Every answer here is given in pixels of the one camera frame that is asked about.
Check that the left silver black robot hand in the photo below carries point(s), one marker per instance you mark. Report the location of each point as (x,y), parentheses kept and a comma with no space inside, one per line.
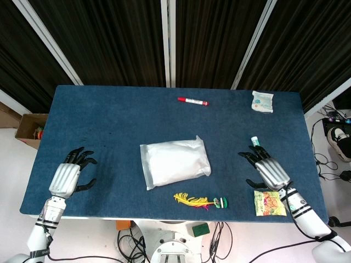
(64,176)

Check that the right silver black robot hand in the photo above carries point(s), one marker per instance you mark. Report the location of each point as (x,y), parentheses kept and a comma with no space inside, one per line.
(271,172)

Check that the white transparent plastic bag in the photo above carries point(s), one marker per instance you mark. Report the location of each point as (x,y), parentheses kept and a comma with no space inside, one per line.
(175,164)

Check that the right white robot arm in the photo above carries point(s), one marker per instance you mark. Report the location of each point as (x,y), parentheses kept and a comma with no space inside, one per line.
(301,211)

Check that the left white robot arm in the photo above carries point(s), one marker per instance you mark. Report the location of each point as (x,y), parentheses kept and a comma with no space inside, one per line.
(50,212)

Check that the yellow snack packet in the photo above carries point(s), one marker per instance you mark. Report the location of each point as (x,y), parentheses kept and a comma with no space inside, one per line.
(267,204)

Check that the small green white tube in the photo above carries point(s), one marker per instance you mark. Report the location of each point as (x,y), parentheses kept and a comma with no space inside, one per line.
(255,141)

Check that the brown cardboard box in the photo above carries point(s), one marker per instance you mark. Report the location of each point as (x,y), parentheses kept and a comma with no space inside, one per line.
(27,128)

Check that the white tissue packet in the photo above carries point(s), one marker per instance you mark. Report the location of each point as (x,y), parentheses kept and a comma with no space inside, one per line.
(262,102)

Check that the black white sneaker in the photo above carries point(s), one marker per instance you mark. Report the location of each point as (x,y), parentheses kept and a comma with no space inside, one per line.
(340,142)

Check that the orange box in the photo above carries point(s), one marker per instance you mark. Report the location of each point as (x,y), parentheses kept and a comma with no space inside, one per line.
(123,225)

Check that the blue table mat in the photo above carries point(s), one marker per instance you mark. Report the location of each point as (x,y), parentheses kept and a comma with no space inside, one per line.
(123,123)

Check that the yellow pink feather shuttlecock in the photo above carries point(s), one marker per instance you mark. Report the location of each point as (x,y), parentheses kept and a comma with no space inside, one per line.
(197,202)

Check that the green block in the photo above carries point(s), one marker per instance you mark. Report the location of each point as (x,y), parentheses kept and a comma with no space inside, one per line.
(200,229)

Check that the red white marker pen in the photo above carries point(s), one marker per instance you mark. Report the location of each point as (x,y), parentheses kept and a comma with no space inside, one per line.
(193,101)

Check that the black pleated curtain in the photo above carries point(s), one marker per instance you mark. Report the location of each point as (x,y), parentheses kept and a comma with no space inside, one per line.
(109,41)
(214,41)
(307,41)
(19,63)

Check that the white robot torso base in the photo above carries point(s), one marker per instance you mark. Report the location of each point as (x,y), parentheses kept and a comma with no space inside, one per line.
(170,241)

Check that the white partition post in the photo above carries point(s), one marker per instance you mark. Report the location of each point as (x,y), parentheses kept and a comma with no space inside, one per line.
(167,43)
(326,98)
(46,41)
(253,43)

